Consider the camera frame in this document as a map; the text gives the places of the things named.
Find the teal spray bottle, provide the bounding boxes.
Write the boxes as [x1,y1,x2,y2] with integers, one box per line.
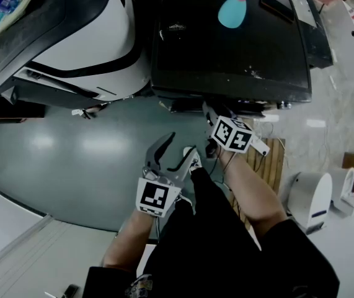
[217,0,251,30]

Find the white flat board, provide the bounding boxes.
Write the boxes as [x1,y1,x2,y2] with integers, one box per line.
[0,0,46,42]

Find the person's black clothing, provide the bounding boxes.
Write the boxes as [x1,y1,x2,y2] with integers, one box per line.
[81,165,341,298]

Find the person's right forearm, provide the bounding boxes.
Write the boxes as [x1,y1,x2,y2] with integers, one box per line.
[218,149,290,239]

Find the black washing machine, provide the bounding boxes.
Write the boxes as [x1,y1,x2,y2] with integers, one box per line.
[149,0,314,118]

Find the white counter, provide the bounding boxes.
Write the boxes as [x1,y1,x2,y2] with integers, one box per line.
[0,178,159,298]

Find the white rounded device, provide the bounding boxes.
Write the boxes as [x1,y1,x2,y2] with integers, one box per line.
[283,171,334,235]

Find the white toilet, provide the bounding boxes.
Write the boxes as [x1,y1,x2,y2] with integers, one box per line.
[330,166,354,219]

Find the black metal table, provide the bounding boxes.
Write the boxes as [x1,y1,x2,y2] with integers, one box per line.
[288,0,335,70]

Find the white and black cleaning machine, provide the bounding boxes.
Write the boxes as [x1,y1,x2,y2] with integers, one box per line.
[0,0,152,111]

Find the white sign board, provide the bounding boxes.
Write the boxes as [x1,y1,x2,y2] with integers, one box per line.
[318,0,354,84]

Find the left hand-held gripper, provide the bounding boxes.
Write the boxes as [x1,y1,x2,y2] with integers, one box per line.
[135,131,198,219]

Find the person's left forearm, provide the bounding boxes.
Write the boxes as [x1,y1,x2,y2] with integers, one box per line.
[101,209,158,273]

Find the black flat remote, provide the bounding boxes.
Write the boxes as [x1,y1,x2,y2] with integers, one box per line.
[258,0,296,24]

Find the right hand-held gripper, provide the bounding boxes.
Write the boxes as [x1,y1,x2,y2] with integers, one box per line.
[201,101,272,160]

